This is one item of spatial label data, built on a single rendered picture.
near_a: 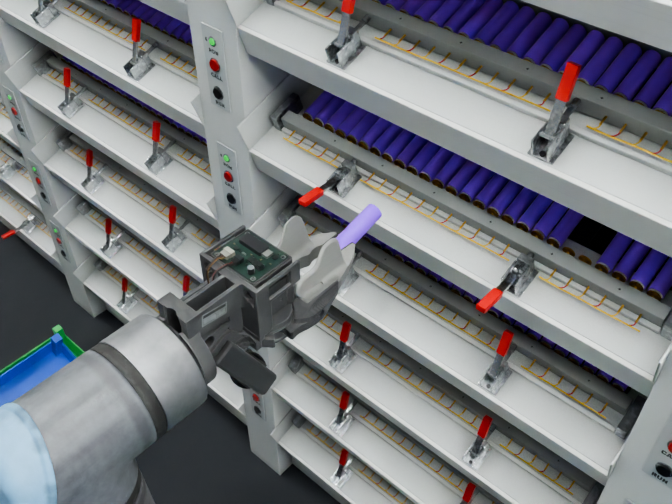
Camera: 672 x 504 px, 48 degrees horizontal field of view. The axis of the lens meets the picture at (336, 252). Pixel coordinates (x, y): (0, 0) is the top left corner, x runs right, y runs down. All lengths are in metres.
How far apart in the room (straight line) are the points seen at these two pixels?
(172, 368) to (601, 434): 0.59
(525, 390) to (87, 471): 0.61
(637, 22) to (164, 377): 0.46
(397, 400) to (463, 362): 0.21
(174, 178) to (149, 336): 0.76
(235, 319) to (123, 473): 0.15
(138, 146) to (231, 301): 0.83
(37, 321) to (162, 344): 1.57
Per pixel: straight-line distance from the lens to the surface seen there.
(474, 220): 0.91
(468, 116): 0.81
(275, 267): 0.64
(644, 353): 0.86
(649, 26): 0.67
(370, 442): 1.40
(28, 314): 2.19
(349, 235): 0.75
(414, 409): 1.22
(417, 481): 1.37
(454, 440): 1.19
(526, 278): 0.88
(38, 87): 1.67
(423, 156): 0.98
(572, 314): 0.87
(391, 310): 1.09
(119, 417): 0.59
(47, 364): 1.91
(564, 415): 1.02
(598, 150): 0.77
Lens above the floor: 1.52
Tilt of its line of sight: 44 degrees down
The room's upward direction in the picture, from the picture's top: straight up
